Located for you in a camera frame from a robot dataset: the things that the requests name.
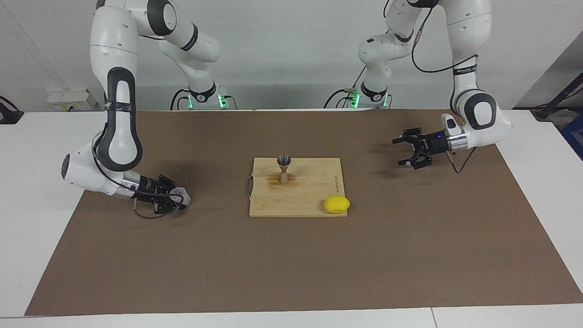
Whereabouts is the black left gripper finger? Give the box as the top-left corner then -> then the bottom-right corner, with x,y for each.
399,150 -> 432,170
393,128 -> 424,146

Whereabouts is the clear shot glass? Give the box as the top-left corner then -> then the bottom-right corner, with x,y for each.
169,186 -> 192,206

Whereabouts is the steel double jigger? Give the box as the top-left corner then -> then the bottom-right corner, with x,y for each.
277,154 -> 292,185

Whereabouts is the yellow lemon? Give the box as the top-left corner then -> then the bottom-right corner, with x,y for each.
324,196 -> 351,214

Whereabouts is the white power strip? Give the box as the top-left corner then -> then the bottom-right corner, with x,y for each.
46,89 -> 99,112

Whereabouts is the bamboo cutting board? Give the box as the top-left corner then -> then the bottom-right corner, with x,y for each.
246,158 -> 348,218

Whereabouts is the black stand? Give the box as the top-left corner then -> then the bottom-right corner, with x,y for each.
532,73 -> 583,122

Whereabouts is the brown table mat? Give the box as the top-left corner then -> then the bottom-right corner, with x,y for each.
24,109 -> 583,316

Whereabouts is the blue box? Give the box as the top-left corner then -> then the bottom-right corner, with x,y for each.
561,114 -> 583,161

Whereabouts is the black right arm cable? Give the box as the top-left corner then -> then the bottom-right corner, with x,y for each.
132,191 -> 184,220

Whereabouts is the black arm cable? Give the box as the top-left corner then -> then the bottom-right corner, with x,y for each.
411,0 -> 479,174
132,191 -> 184,220

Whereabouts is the black base cable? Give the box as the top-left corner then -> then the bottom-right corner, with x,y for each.
170,89 -> 193,111
323,89 -> 361,109

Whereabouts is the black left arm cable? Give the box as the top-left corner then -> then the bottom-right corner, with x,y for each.
411,0 -> 479,174

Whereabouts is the black clamp mount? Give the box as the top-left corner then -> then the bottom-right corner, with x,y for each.
0,96 -> 24,124

